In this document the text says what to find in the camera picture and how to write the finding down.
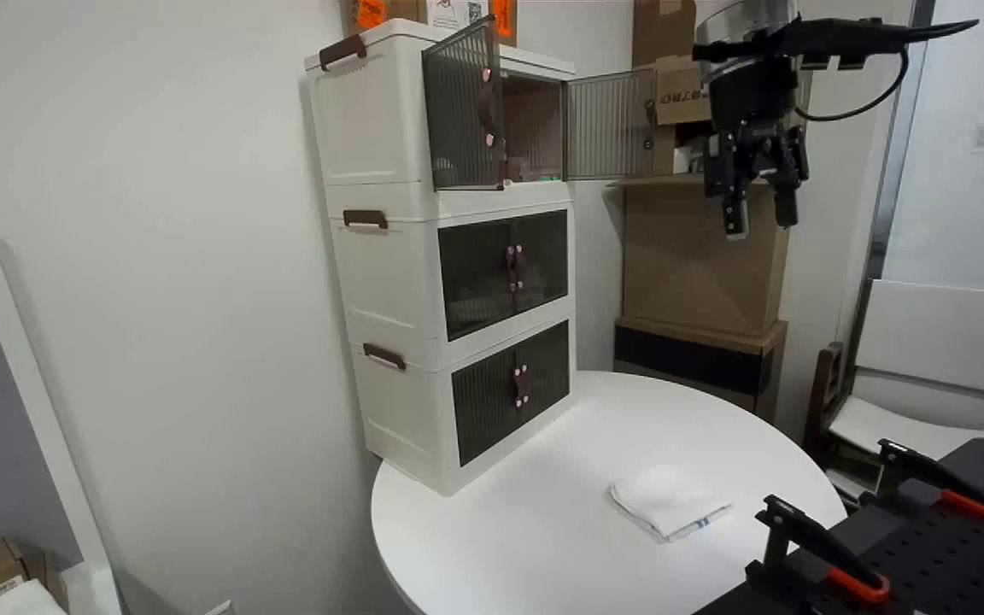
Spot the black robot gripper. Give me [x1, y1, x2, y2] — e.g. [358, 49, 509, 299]
[708, 59, 806, 238]

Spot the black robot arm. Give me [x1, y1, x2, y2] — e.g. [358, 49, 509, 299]
[690, 16, 975, 238]

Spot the smoked right cabinet door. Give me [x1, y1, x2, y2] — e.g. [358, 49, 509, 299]
[567, 67, 656, 181]

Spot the smoked cabinet door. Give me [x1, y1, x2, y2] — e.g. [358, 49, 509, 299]
[567, 67, 656, 181]
[419, 16, 507, 191]

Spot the smoked left cabinet door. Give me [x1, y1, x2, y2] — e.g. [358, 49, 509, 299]
[419, 16, 507, 191]

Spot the white three-tier storage cabinet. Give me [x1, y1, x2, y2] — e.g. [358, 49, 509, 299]
[304, 19, 575, 493]

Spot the large brown cardboard box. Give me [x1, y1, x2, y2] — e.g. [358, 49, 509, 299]
[622, 181, 788, 336]

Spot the upper stacked cardboard box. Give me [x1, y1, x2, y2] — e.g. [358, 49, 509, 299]
[633, 0, 709, 177]

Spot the black box under cardboard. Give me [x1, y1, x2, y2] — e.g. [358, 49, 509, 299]
[616, 321, 785, 419]

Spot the white panel at right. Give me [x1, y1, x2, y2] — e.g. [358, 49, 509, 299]
[856, 281, 984, 394]

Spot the cardboard box with orange labels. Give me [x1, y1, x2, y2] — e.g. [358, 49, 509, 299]
[353, 0, 520, 43]

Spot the black orange clamp far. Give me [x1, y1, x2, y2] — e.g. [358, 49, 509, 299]
[875, 436, 984, 522]

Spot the black orange clamp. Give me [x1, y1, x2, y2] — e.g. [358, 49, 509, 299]
[745, 495, 893, 608]
[875, 436, 984, 522]

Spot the folded white cloth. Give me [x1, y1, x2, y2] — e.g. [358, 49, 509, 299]
[609, 463, 730, 541]

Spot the black orange clamp near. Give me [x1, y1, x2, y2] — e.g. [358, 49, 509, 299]
[745, 495, 893, 608]

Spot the white framed board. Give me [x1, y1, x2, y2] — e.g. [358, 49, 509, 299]
[0, 267, 123, 615]

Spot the black cable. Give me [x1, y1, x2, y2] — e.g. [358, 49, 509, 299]
[794, 43, 917, 125]

